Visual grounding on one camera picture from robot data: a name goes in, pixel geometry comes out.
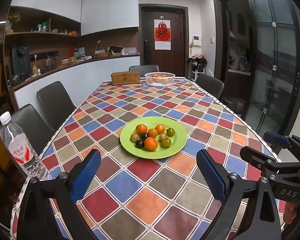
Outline dark chair near left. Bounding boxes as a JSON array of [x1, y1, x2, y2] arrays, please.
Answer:
[[12, 104, 53, 155]]

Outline large orange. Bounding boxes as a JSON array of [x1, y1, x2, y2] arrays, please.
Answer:
[[135, 124, 148, 135], [144, 137, 158, 151]]

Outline small orange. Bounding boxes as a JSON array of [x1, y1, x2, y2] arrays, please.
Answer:
[[147, 128, 158, 138], [155, 124, 166, 134]]

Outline dark chair right side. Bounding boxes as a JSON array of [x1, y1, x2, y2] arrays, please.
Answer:
[[196, 74, 224, 99]]

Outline pale yellow fruit on plate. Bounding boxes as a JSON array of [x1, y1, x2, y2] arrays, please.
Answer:
[[159, 133, 168, 141]]

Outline right hand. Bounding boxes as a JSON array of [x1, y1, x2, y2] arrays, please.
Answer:
[[283, 202, 298, 224]]

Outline dark green fruit on plate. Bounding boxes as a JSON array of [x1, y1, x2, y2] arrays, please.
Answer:
[[135, 140, 145, 148]]

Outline yellow-brown small fruit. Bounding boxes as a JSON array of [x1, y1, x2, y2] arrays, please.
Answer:
[[130, 133, 140, 142]]

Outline dark chair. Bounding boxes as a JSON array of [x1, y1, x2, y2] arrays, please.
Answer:
[[196, 74, 224, 99], [12, 104, 53, 155], [37, 81, 76, 131]]

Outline plastic water bottle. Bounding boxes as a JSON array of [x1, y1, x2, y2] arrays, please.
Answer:
[[0, 111, 51, 180]]

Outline black coffee machine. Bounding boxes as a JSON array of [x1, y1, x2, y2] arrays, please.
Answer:
[[12, 44, 32, 79]]

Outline colourful checkered tablecloth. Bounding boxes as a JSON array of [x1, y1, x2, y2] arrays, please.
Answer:
[[9, 77, 286, 240]]

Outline dark chair table end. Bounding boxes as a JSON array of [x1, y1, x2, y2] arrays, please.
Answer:
[[129, 65, 159, 77]]

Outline woven tissue box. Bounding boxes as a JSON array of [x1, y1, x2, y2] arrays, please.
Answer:
[[110, 71, 140, 85]]

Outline green tomato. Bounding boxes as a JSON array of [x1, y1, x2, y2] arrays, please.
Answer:
[[161, 138, 172, 148], [166, 128, 175, 137]]

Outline large orange front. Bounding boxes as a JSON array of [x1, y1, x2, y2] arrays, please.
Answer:
[[144, 137, 158, 151]]

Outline dark purple plum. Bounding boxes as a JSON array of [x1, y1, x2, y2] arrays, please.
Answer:
[[140, 133, 148, 140]]

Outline red and white door poster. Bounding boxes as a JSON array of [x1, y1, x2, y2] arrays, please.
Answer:
[[154, 19, 171, 50]]

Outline glass kettle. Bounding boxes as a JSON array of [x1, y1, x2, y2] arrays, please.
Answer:
[[46, 55, 57, 71]]

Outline oranges in basket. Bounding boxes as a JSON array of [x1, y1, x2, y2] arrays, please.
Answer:
[[151, 74, 168, 78]]

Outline white plastic basket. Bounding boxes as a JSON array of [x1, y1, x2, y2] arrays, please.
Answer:
[[145, 72, 175, 87]]

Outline dark wooden door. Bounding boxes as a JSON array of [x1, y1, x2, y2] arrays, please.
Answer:
[[139, 4, 190, 77]]

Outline green plate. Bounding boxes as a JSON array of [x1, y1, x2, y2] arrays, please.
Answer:
[[120, 116, 187, 159]]

